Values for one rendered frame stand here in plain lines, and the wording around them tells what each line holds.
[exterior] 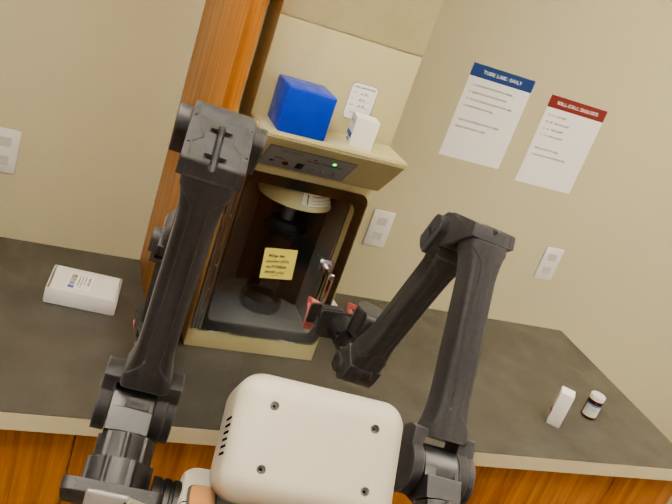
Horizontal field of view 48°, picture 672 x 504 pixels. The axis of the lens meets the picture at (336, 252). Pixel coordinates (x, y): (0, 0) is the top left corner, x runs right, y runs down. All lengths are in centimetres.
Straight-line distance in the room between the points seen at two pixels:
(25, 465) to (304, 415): 83
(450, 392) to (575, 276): 160
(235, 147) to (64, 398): 80
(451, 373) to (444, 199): 123
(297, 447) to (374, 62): 94
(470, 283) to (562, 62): 128
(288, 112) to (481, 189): 100
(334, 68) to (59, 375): 83
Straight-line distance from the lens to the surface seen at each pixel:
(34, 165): 205
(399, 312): 134
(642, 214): 270
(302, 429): 90
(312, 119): 149
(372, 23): 159
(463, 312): 114
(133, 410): 101
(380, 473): 92
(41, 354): 166
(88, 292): 183
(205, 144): 87
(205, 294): 171
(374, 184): 164
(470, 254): 116
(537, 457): 192
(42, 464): 162
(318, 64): 158
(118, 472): 97
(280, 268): 171
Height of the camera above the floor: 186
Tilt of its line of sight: 21 degrees down
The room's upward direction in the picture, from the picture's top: 20 degrees clockwise
